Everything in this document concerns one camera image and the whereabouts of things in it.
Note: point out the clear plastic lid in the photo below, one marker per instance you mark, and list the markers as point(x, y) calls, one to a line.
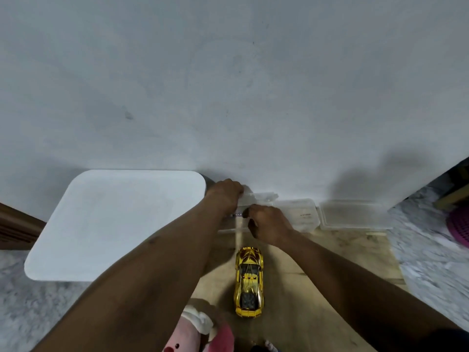
point(353, 215)

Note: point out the person's left fingers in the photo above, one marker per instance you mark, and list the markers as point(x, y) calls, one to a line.
point(238, 190)

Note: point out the brown wooden furniture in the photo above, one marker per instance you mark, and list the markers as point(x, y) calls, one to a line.
point(18, 227)

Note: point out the pink plastic basket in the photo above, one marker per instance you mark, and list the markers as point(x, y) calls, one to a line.
point(460, 227)

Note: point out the person's left hand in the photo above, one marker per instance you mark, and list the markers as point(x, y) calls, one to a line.
point(224, 194)

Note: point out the clear plastic box with lid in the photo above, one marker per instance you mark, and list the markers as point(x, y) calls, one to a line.
point(301, 214)

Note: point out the person's right forearm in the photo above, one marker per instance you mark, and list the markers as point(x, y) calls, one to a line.
point(359, 293)

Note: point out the pink and white plush toy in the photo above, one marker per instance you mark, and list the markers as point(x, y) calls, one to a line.
point(190, 331)

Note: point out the yellow toy car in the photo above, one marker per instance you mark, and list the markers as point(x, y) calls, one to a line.
point(249, 282)

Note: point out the person's left forearm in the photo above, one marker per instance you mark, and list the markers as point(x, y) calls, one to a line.
point(146, 274)

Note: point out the wooden frame piece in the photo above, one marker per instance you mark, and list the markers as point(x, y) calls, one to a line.
point(454, 194)

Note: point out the person's right hand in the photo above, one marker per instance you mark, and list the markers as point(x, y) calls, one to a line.
point(270, 224)

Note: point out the person's right fingers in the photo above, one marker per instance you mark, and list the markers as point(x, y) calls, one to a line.
point(251, 211)

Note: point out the tan board mat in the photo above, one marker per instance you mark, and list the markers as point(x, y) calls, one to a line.
point(304, 289)

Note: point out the clear plastic container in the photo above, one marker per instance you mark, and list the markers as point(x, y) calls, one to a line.
point(256, 198)

